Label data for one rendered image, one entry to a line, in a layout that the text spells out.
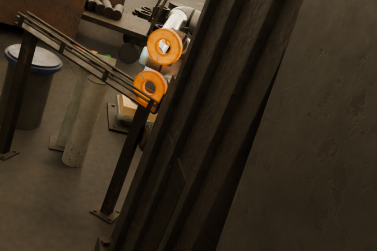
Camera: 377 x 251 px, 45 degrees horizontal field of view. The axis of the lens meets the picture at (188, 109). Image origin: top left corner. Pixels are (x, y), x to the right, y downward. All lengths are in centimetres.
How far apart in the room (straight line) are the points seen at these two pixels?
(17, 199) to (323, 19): 174
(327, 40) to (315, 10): 9
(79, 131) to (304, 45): 174
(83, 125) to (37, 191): 41
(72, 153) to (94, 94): 38
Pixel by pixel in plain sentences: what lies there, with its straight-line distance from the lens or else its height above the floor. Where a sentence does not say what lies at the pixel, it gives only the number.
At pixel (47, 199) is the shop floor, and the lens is 234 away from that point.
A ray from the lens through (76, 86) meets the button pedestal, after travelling 258.
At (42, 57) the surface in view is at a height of 43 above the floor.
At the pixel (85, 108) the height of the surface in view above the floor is 36.
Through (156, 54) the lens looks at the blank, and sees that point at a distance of 197.
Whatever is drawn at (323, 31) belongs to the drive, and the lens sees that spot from 91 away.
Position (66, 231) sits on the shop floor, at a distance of 220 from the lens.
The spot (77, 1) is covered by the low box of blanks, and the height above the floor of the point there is 45.
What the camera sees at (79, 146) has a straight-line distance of 254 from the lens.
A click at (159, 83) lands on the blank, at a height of 75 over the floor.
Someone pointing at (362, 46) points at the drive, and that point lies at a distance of 81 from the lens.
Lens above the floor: 141
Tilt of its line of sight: 21 degrees down
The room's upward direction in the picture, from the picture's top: 22 degrees clockwise
